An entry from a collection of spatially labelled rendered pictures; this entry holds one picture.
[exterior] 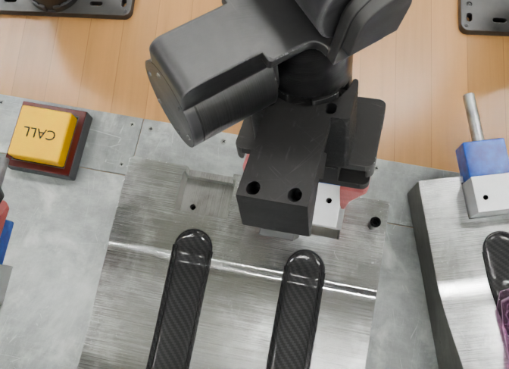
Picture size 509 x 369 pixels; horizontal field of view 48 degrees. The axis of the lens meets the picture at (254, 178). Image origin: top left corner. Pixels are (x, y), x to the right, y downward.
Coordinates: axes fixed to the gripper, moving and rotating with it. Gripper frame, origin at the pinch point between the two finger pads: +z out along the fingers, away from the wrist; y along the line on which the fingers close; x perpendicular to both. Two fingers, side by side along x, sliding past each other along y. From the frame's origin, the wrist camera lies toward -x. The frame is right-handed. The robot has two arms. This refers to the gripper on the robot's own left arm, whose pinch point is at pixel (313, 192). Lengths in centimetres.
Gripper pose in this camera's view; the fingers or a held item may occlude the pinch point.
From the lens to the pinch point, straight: 50.4
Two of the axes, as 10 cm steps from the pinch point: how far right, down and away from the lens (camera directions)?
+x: 2.6, -8.0, 5.4
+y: 9.6, 1.6, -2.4
